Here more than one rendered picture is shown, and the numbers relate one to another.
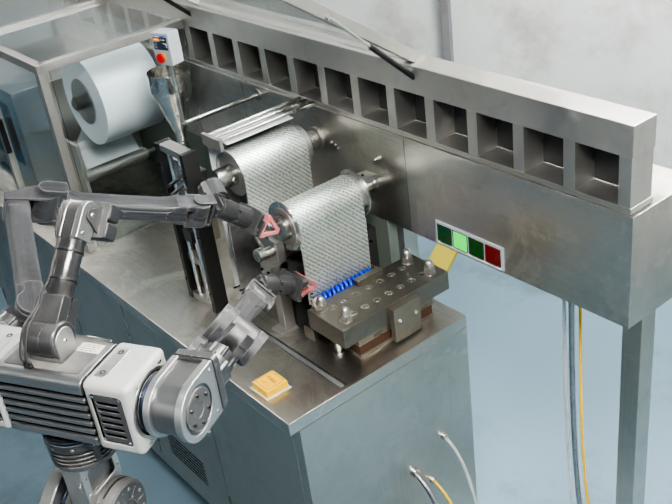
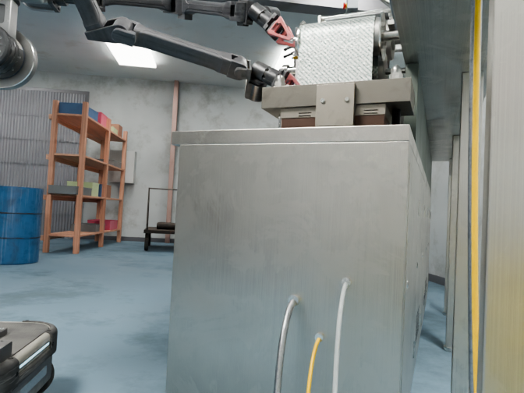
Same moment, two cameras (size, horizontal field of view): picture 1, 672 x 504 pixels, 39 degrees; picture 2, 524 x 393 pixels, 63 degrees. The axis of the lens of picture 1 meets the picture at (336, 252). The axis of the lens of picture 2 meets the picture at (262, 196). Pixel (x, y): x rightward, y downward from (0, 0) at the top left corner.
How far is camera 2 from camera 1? 256 cm
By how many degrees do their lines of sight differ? 64
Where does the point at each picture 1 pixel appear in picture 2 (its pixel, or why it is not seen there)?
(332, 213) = (337, 30)
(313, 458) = (185, 184)
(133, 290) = not seen: hidden behind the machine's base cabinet
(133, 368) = not seen: outside the picture
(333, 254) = (329, 69)
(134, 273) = not seen: hidden behind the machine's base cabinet
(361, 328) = (282, 93)
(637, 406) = (490, 143)
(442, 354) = (362, 160)
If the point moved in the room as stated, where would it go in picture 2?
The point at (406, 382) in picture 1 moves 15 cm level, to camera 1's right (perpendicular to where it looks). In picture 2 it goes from (303, 166) to (344, 162)
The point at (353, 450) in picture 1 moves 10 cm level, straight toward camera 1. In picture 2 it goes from (225, 207) to (192, 205)
